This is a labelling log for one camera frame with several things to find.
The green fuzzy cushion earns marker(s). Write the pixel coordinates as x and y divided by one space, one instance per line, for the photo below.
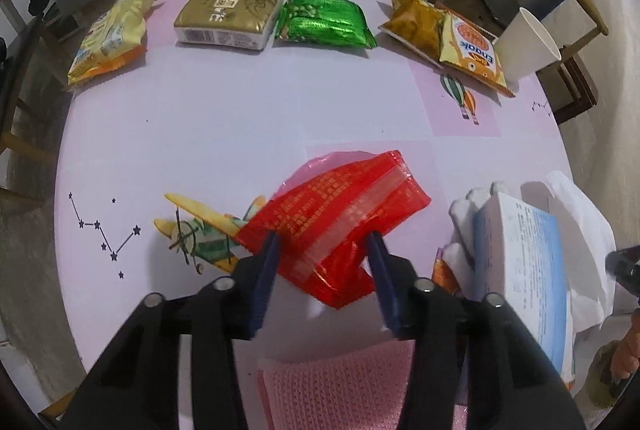
597 375

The white paper cup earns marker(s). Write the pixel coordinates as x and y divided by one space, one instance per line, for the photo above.
525 44

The pink printed table cover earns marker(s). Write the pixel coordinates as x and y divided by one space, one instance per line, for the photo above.
225 119

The red snack packet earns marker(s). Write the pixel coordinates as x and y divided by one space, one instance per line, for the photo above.
340 210

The white and blue box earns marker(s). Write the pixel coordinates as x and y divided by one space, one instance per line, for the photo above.
520 270

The person's right hand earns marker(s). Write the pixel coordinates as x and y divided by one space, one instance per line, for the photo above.
631 345

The gold tissue pack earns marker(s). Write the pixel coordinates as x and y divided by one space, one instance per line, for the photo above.
225 9

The orange and white snack packet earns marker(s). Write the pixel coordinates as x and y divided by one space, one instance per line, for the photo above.
472 49

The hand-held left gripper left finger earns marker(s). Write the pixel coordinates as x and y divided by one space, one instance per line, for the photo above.
265 280

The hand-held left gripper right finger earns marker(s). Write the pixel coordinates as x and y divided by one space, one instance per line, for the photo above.
382 280

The yellow snack packet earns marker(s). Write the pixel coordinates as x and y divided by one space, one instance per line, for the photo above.
110 39

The green snack packet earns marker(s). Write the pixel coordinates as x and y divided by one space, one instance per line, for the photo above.
320 22

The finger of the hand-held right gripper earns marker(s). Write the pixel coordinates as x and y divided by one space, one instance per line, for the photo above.
622 267

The white plastic bag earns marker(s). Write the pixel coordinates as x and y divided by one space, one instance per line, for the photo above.
585 235

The white tissue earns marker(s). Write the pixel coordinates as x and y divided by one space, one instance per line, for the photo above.
467 220

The yellow-brown chip packet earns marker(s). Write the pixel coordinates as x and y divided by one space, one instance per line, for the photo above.
420 27

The pink mesh cloth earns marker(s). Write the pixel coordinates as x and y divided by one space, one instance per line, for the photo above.
340 385

